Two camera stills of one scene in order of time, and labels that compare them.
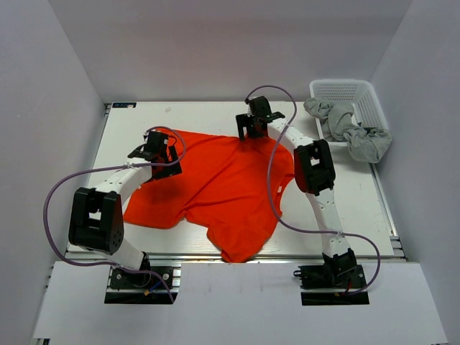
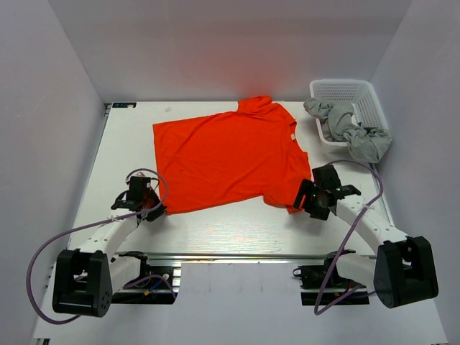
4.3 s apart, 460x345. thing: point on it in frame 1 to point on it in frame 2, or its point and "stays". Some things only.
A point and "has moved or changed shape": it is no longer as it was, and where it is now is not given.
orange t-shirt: x=234 y=187 has moved or changed shape
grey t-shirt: x=364 y=144 stays
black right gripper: x=243 y=121 to x=320 y=213
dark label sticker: x=126 y=105 stays
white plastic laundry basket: x=358 y=94 stays
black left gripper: x=169 y=169 to x=157 y=213
